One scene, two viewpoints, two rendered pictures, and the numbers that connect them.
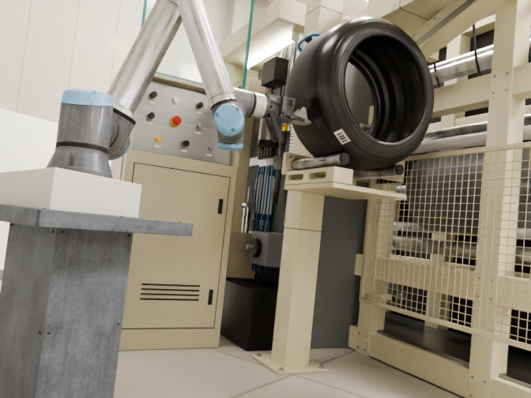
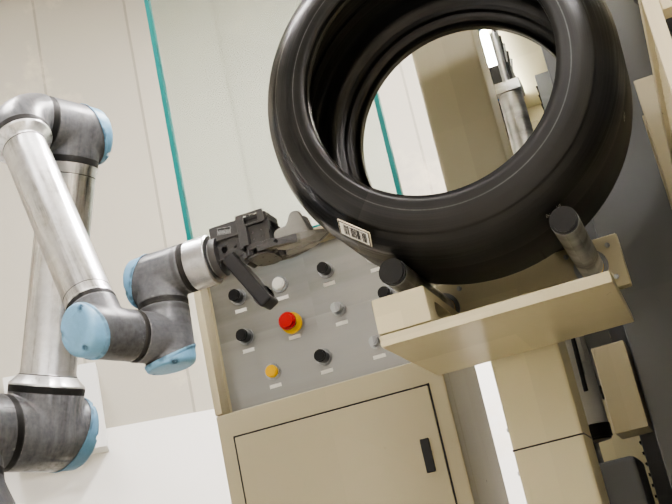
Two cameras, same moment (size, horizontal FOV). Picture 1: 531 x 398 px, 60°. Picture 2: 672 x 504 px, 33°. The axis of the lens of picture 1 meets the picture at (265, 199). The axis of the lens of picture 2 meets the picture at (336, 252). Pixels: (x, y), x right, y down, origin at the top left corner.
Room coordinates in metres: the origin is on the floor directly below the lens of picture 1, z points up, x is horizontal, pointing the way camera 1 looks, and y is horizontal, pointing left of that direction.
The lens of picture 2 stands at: (0.41, -1.42, 0.40)
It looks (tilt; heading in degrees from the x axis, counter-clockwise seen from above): 17 degrees up; 44
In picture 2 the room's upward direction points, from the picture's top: 12 degrees counter-clockwise
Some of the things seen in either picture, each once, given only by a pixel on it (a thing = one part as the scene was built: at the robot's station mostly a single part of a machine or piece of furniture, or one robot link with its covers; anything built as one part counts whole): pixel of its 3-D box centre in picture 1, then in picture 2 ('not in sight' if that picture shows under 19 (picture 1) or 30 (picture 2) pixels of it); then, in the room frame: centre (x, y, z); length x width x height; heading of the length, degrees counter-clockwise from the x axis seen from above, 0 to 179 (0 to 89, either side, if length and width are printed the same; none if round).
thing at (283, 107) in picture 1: (276, 109); (246, 244); (1.68, -0.01, 1.05); 0.12 x 0.08 x 0.09; 118
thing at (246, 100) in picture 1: (235, 102); (162, 277); (1.60, 0.14, 1.04); 0.12 x 0.09 x 0.10; 118
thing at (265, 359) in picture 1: (289, 361); not in sight; (2.17, -0.19, 0.01); 0.27 x 0.27 x 0.02; 28
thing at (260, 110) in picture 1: (256, 106); (205, 262); (1.64, 0.07, 1.04); 0.10 x 0.05 x 0.09; 28
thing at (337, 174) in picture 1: (316, 178); (429, 328); (1.89, -0.20, 0.84); 0.36 x 0.09 x 0.06; 28
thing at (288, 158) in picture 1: (321, 170); (517, 289); (2.11, -0.24, 0.90); 0.40 x 0.03 x 0.10; 118
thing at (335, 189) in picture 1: (343, 191); (513, 327); (1.95, -0.32, 0.80); 0.37 x 0.36 x 0.02; 118
